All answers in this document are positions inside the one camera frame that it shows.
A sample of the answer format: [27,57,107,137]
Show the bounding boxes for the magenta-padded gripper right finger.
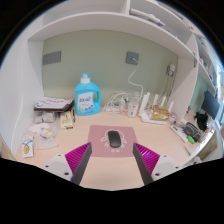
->
[132,142,183,186]

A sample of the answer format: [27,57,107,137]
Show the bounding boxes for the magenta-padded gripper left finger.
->
[43,141,94,186]

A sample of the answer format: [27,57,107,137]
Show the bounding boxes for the black computer mouse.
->
[107,130,124,149]

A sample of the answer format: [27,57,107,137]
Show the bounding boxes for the pink mouse pad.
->
[87,124,139,158]

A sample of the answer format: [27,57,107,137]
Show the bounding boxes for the small yellow box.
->
[59,110,75,130]

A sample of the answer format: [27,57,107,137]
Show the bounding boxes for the white remote control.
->
[170,124,188,143]

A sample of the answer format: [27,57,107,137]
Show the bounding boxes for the white and green tube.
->
[184,145,193,157]

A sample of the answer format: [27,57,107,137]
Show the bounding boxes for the white router with antennas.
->
[139,92,175,125]

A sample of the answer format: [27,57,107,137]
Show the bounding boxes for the clear plastic bag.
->
[29,122,59,149]

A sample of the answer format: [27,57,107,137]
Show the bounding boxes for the small jar with pink lid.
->
[168,114,178,125]

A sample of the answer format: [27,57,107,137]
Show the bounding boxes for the gold foil bag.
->
[150,105,170,122]

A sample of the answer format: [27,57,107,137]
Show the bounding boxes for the clear bottle with white label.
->
[127,93,140,118]

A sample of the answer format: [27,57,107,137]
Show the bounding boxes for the blue and yellow card packet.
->
[21,134,35,159]

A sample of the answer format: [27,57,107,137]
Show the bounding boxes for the dark grey zip pouch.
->
[183,121,203,143]

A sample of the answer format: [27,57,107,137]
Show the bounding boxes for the blue detergent bottle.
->
[73,73,102,117]

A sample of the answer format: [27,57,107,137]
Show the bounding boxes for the stack of books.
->
[33,96,75,113]

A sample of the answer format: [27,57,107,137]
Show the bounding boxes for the black bag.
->
[194,111,209,132]

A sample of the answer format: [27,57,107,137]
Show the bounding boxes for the dark monitor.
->
[200,90,222,121]

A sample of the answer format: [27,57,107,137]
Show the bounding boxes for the white shelf unit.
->
[128,0,222,101]

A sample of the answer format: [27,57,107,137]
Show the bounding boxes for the white power strip with cables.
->
[103,91,129,114]

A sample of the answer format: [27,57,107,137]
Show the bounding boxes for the white power cable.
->
[127,58,145,98]

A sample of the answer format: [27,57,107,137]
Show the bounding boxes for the white wall charger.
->
[165,63,177,77]

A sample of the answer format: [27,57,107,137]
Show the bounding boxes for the dark grey wall socket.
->
[125,50,140,66]

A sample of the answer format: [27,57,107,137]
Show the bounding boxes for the grey wall plate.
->
[42,50,62,66]

